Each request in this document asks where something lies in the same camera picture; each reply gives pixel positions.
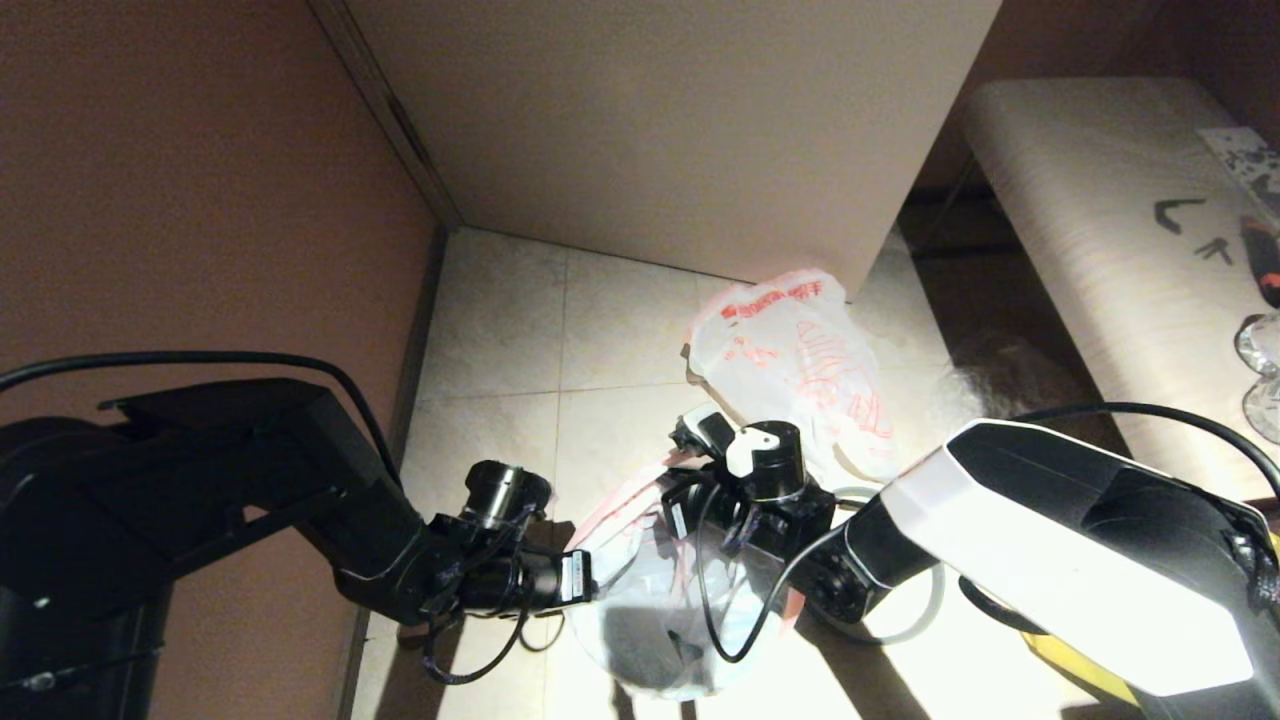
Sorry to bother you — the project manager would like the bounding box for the black metal table leg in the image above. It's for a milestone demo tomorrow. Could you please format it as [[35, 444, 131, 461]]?
[[908, 160, 1001, 269]]

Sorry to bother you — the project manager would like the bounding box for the grey bin ring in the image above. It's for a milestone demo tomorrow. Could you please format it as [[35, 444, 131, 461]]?
[[805, 486, 947, 647]]

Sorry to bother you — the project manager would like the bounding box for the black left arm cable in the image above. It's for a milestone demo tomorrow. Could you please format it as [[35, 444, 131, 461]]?
[[0, 350, 403, 491]]

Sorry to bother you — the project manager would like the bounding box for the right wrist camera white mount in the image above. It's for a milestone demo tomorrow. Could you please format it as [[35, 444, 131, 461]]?
[[670, 403, 783, 479]]

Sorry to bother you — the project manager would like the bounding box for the printed paper sheet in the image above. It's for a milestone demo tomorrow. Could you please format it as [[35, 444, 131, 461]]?
[[1199, 126, 1280, 214]]

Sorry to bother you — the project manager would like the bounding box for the dark baseboard strip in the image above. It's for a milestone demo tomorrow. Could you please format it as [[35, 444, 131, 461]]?
[[333, 228, 449, 720]]

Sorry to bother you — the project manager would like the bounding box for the red and black hand tool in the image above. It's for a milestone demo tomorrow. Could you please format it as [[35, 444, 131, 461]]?
[[1241, 213, 1280, 307]]

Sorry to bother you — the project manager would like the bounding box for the dark door frame strip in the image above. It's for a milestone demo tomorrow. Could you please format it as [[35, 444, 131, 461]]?
[[305, 0, 464, 234]]

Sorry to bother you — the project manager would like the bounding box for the glass object on table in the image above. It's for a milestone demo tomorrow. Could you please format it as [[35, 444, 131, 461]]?
[[1234, 312, 1280, 376]]

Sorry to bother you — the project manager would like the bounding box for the crumpled clear plastic bag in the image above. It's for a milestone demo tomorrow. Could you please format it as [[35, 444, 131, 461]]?
[[930, 335, 1086, 441]]

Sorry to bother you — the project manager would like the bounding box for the black left wrist camera cable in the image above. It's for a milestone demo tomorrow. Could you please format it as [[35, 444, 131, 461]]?
[[420, 600, 566, 687]]

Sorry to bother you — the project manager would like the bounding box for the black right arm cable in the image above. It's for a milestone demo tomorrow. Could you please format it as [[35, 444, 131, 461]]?
[[695, 402, 1280, 665]]

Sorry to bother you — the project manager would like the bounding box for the white wood-grain table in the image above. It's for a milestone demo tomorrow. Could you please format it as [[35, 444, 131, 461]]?
[[960, 78, 1280, 501]]

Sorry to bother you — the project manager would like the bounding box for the crumpled clear plastic cup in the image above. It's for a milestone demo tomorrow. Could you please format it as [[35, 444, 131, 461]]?
[[1240, 378, 1280, 448]]

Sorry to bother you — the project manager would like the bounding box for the black angle bracket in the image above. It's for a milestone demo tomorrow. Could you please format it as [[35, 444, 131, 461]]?
[[1154, 198, 1209, 235]]

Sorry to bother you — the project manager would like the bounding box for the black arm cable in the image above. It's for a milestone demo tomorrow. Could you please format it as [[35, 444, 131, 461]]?
[[695, 402, 1280, 665], [0, 350, 403, 491]]

